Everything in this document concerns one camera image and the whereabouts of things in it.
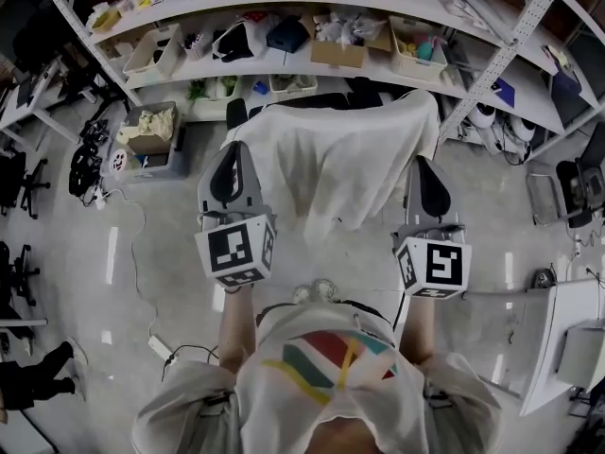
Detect white clothes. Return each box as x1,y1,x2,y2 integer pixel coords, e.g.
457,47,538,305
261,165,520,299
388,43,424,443
221,88,441,248

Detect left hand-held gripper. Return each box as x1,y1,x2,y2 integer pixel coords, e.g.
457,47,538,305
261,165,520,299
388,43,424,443
194,140,279,288

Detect white desk with metal legs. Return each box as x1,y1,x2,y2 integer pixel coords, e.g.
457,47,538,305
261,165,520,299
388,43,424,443
0,57,95,155

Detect white desk with grey box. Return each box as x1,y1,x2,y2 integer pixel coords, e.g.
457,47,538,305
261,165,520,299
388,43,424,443
465,276,605,418

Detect grey computer box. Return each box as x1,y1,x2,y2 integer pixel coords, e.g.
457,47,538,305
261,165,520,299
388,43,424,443
557,319,605,393

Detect black mesh desk chair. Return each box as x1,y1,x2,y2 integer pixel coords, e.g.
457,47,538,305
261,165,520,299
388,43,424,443
526,123,605,230

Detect open cardboard box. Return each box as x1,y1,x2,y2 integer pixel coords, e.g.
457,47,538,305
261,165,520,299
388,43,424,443
300,10,391,70

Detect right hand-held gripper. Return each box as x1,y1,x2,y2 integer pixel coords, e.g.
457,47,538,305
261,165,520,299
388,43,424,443
391,157,474,301

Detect long white power strip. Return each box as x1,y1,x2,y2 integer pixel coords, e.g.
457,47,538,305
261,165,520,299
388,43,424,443
147,333,179,363

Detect black monitor on stand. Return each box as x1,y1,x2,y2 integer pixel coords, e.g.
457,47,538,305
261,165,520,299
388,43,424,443
11,9,131,122

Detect person's right forearm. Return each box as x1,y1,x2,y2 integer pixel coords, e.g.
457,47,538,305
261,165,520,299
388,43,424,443
398,293,440,367

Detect black cable bundle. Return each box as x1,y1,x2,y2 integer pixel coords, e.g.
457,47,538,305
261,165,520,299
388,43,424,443
68,119,111,207

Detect white pen holder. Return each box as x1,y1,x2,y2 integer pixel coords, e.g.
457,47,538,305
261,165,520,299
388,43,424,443
181,32,208,61

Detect white rounded device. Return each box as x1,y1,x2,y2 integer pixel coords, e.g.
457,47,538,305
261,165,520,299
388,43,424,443
508,113,538,144
467,101,497,130

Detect black floor cable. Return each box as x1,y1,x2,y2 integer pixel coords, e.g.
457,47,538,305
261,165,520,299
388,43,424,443
160,344,222,382

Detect grey plastic crate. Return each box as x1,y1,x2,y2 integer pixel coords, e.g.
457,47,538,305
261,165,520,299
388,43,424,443
100,100,190,183

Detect small cardboard box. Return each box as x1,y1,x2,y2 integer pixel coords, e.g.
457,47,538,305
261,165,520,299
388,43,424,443
126,128,175,156

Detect person's left forearm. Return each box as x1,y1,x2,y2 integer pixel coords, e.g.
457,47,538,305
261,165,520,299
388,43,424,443
216,284,260,376

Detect white floor cable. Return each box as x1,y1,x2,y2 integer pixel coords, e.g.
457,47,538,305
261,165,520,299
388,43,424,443
106,187,164,344

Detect person's white printed T-shirt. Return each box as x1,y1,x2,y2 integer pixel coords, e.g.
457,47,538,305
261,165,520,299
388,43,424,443
131,298,502,454

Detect white disc with red pattern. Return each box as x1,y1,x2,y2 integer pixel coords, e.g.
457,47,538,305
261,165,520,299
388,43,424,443
108,147,130,177

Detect white plastic storage bin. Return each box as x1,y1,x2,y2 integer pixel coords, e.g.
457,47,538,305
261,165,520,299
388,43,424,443
122,22,184,79

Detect person's black trousers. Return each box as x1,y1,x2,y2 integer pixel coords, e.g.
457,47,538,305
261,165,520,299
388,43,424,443
254,299,396,338

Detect green plant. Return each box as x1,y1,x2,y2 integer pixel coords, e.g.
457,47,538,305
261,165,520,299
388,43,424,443
186,76,240,103

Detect black round floor device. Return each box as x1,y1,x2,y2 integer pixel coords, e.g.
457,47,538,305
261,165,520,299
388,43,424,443
532,266,558,290

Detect white metal shelving unit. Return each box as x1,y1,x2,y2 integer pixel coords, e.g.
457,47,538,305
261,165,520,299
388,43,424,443
32,0,605,163

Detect white perforated basket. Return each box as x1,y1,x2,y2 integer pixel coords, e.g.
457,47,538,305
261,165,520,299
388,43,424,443
268,73,320,103

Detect white bin with coloured toys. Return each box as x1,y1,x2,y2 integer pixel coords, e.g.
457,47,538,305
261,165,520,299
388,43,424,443
388,15,449,83

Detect blue notebook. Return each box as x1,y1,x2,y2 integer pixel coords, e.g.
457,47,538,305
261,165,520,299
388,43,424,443
489,77,517,109

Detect white plastic bag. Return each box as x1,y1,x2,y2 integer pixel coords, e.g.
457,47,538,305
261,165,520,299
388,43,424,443
211,10,268,64

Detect black swivel chair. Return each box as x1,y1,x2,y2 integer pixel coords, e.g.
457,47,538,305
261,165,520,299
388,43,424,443
0,240,43,307
0,150,52,220

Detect black office chair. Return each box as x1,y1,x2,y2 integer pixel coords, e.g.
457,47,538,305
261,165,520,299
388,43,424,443
225,77,396,131

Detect dark blue box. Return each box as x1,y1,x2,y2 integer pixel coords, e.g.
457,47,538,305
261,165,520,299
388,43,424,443
265,15,312,55

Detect dark navy bag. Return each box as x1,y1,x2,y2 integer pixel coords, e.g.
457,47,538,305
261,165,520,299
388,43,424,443
549,59,583,113

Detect person's white right shoe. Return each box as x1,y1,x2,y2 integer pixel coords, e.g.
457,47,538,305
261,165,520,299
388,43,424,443
314,279,340,302

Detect cardboard box with cloth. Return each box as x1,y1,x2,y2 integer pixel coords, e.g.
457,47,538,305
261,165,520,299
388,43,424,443
116,107,179,144

